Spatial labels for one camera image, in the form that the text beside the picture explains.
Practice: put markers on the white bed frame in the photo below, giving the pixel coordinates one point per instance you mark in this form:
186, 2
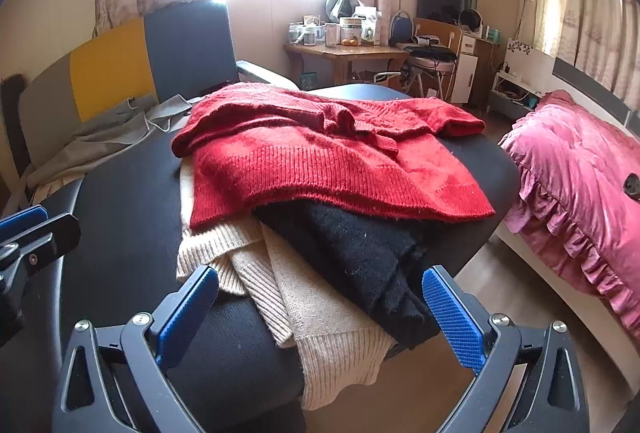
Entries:
545, 283

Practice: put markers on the black knit sweater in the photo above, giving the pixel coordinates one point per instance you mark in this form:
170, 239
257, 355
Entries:
350, 253

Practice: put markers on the white drawer cabinet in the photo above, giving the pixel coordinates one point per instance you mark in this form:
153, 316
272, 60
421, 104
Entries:
462, 63

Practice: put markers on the white bedside shelf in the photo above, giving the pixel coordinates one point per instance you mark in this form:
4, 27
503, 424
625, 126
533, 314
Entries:
520, 63

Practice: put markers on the black flat television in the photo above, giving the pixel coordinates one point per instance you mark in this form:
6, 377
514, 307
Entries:
442, 3

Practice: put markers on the round padded stool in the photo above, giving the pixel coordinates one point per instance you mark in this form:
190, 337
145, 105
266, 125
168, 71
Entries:
430, 60

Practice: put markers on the cluster of jars and boxes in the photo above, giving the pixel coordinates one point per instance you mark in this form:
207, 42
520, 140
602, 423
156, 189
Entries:
345, 30

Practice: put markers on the beige knit sweater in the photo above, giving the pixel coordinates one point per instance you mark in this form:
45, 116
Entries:
320, 333

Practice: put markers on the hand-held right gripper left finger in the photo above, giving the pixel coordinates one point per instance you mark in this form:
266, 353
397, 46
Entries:
185, 315

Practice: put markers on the round black fan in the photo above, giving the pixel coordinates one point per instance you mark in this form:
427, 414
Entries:
470, 20

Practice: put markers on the dark upright roll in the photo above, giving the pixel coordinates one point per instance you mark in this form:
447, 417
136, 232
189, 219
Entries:
12, 123

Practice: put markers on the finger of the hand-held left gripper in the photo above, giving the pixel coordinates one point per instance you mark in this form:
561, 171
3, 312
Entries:
55, 235
22, 219

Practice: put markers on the blue bag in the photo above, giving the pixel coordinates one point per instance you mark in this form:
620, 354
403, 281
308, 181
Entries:
401, 30

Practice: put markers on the grey hooded garment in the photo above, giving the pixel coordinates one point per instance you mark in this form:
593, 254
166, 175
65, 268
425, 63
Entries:
100, 138

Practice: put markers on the grey yellow blue sofa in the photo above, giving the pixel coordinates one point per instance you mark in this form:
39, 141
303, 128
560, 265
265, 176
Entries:
110, 58

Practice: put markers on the dark bed headboard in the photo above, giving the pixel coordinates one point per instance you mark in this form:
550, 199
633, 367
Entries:
595, 88

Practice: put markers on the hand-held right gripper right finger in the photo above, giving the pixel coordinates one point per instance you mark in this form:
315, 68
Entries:
452, 320

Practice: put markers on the red knit sweater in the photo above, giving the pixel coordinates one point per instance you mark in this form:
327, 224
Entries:
310, 163

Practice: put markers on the wooden desk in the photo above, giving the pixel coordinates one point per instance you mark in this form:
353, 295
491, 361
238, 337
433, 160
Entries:
345, 55

